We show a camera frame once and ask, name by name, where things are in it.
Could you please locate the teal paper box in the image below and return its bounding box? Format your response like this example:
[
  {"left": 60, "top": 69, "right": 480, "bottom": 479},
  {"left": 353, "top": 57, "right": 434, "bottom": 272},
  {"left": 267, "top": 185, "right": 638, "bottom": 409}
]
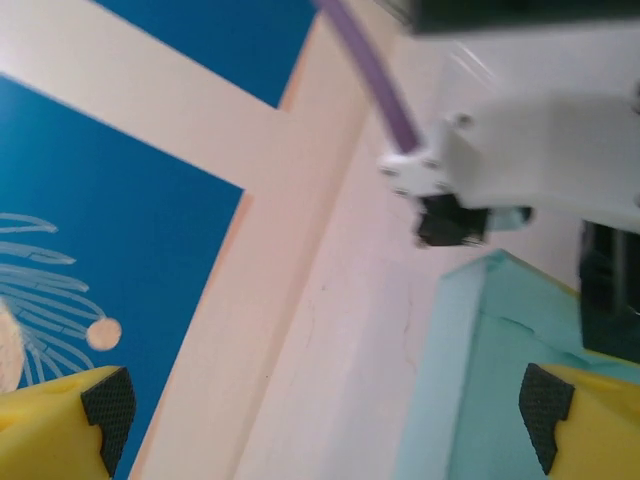
[{"left": 399, "top": 248, "right": 640, "bottom": 480}]

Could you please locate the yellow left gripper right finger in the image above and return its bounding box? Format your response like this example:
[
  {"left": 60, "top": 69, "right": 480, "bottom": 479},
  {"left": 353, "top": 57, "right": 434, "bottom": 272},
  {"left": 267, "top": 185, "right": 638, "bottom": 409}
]
[{"left": 519, "top": 362, "right": 640, "bottom": 480}]

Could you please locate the blue poster large peach circle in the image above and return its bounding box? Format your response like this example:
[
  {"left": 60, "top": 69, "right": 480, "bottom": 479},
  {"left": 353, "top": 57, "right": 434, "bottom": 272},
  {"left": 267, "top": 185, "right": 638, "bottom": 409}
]
[{"left": 0, "top": 74, "right": 246, "bottom": 480}]

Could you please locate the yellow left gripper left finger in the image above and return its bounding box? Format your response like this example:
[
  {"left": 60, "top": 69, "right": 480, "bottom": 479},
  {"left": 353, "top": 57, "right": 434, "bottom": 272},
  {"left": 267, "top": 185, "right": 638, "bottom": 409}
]
[{"left": 0, "top": 365, "right": 138, "bottom": 480}]

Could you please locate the blue poster fern orange circle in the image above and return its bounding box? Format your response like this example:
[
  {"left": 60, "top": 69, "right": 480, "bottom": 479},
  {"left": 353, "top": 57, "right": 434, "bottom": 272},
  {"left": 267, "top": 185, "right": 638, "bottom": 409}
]
[{"left": 94, "top": 0, "right": 320, "bottom": 109}]

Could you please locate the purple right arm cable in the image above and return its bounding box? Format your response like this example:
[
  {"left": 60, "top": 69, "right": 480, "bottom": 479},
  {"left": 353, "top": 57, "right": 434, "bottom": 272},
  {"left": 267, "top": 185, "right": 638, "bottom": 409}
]
[{"left": 312, "top": 0, "right": 427, "bottom": 154}]

